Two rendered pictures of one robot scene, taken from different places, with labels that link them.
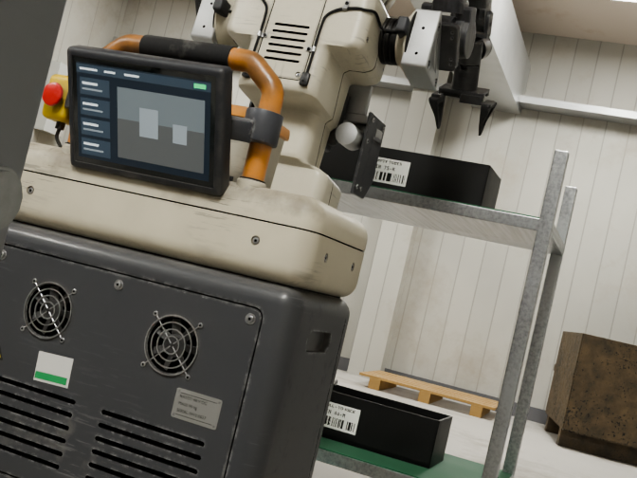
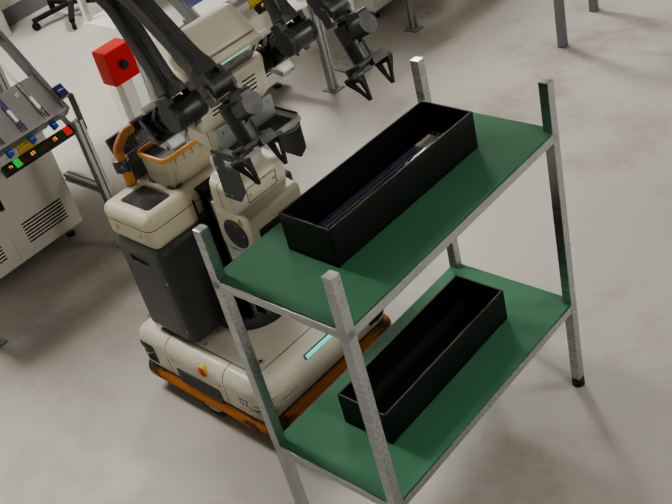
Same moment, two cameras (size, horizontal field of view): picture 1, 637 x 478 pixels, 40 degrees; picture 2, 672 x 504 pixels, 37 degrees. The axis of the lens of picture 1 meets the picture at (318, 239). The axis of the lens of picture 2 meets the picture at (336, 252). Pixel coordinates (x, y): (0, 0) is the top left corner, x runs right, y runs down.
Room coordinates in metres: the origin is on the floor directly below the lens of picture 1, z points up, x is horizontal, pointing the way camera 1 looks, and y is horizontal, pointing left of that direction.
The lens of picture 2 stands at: (3.13, -2.07, 2.35)
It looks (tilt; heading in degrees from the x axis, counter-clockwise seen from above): 35 degrees down; 120
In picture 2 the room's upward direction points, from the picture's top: 16 degrees counter-clockwise
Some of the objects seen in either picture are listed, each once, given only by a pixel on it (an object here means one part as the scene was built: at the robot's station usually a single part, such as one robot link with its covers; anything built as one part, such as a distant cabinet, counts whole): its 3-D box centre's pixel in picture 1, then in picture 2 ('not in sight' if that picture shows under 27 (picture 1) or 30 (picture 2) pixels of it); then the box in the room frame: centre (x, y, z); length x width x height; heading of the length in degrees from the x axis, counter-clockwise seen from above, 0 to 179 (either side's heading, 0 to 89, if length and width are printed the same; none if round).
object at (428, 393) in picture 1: (431, 394); not in sight; (7.40, -1.22, 0.05); 1.14 x 0.79 x 0.11; 70
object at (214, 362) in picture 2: not in sight; (263, 329); (1.48, 0.17, 0.16); 0.67 x 0.64 x 0.25; 159
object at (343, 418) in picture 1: (330, 410); (426, 354); (2.22, -0.13, 0.41); 0.57 x 0.17 x 0.11; 70
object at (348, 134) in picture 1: (311, 133); (256, 145); (1.75, 0.06, 0.99); 0.28 x 0.16 x 0.22; 69
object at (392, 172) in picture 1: (379, 174); (382, 178); (2.20, -0.11, 1.01); 0.57 x 0.17 x 0.11; 69
